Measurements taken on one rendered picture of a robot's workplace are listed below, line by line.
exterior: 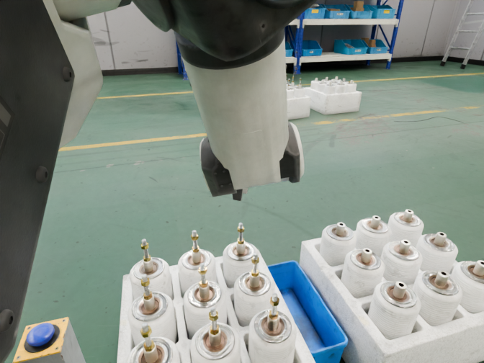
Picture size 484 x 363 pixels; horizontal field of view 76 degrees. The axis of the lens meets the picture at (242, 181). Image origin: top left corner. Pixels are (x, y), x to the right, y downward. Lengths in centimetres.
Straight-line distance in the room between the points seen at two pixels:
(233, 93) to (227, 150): 7
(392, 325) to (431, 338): 9
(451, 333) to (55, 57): 87
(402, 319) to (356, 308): 11
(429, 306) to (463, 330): 9
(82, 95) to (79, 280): 106
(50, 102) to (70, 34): 4
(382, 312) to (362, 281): 9
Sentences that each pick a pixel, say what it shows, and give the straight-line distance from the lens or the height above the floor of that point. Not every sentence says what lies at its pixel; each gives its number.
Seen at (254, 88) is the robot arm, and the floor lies 75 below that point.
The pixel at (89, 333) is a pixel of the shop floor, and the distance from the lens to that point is 108.
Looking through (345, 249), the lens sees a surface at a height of 23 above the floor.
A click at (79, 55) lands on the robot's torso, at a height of 78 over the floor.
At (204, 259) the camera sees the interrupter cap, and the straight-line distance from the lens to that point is 82.
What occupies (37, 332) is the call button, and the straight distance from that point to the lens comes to 68.
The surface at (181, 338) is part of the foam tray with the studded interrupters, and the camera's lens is 77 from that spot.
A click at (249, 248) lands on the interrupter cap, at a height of 25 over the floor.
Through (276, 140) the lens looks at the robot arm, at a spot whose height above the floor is 69.
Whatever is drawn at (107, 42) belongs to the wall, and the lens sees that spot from 551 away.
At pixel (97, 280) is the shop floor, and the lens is 123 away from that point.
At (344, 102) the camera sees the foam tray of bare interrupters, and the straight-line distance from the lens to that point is 316.
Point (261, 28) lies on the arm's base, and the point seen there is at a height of 79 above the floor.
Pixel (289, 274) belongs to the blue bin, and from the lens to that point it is 106.
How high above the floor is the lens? 80
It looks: 28 degrees down
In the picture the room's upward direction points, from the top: straight up
